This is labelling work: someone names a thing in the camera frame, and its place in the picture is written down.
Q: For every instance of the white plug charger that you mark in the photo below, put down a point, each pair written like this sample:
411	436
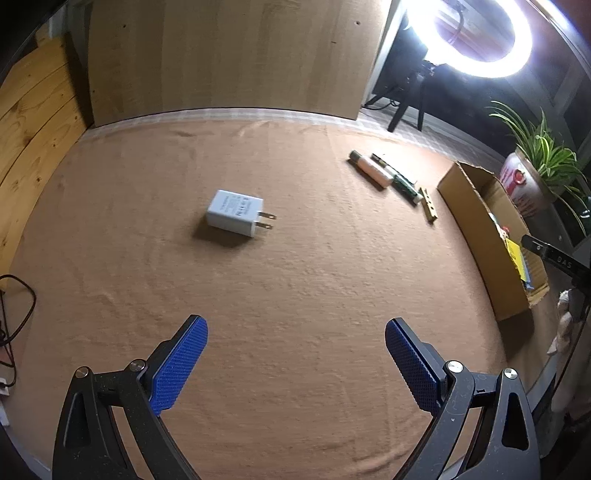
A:
233	210

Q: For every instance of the black tripod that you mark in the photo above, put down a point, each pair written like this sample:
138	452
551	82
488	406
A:
399	115

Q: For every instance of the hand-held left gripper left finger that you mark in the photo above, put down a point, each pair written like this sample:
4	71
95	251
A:
182	364

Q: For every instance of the large wooden board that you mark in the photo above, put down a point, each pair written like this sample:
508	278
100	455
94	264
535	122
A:
231	55

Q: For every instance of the cardboard box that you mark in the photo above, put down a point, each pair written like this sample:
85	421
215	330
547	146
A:
475	230

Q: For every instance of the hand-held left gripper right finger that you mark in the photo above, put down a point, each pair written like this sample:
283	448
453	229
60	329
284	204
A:
411	364

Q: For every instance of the green tube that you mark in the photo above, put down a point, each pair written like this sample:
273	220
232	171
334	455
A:
406	189

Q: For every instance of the white and red flower pot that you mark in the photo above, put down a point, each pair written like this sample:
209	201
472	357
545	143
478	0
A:
521	184

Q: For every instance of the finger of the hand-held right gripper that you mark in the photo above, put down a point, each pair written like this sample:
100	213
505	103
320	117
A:
554	256

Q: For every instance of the pine wood panel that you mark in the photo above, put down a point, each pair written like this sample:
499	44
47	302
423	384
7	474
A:
37	129

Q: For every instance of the small pink bottle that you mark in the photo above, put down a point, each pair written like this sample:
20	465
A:
374	173

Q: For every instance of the brown blanket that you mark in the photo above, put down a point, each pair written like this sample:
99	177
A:
300	277

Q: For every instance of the green spider plant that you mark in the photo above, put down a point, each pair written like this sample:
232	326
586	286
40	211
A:
549	152

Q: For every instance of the wooden clip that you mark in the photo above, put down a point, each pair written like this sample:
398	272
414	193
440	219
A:
429	207

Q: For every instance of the checkered cloth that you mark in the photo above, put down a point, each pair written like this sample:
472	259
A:
415	134

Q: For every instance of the white patterned tube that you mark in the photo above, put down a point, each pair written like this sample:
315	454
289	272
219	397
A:
382	161

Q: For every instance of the person's right hand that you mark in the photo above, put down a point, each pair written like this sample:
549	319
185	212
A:
565	323

